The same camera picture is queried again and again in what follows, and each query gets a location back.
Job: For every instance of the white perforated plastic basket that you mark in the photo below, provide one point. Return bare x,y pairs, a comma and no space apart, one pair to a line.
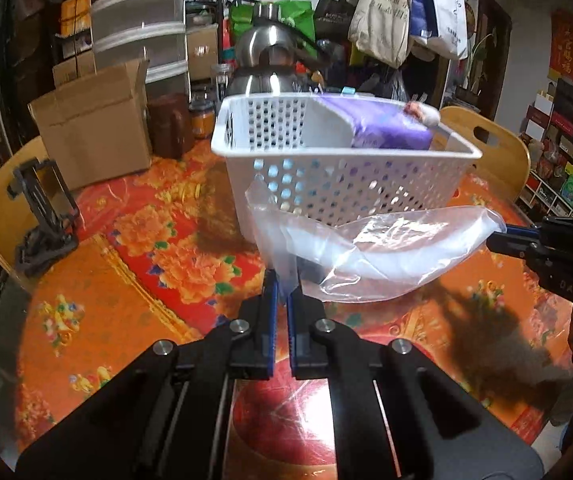
246,130

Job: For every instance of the small cardboard box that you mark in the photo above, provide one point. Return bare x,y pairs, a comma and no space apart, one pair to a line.
202,52

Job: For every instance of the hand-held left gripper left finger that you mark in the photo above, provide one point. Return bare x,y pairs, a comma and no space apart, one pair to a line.
272,320

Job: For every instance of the stainless steel kettle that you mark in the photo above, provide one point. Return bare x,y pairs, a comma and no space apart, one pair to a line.
266,45

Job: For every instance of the plastic drawer unit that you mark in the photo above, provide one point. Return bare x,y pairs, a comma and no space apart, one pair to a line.
136,25

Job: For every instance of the shelf of packaged boxes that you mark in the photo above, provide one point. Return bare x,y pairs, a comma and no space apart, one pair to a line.
561,150

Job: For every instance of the black phone stand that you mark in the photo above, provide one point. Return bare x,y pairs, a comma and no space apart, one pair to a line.
46,240

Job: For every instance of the purple tissue package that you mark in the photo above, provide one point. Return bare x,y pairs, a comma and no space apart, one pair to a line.
386,130

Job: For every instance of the red wall poster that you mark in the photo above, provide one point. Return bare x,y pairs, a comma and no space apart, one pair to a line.
566,47

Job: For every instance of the clear plastic bag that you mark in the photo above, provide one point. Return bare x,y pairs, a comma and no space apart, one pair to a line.
391,260

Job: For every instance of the green bag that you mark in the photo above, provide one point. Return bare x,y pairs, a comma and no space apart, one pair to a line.
296,17

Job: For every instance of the brown jar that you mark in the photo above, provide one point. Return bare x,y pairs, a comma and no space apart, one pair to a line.
169,125

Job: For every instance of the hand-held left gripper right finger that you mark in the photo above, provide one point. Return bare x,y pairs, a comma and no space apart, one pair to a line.
292,335

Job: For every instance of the beige tote bag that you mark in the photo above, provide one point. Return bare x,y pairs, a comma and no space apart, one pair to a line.
381,15

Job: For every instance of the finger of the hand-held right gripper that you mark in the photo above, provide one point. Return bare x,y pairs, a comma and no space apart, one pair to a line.
521,231
506,246

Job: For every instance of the orange-filled glass jar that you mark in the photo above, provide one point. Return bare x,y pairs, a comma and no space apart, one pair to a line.
201,120

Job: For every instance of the wooden chair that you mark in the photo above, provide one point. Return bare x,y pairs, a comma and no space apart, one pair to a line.
1,210
506,160

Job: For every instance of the white shopping bag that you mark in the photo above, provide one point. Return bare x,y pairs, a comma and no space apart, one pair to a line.
441,10

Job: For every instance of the open cardboard box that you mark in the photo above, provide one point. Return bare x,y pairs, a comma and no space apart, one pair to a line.
91,130

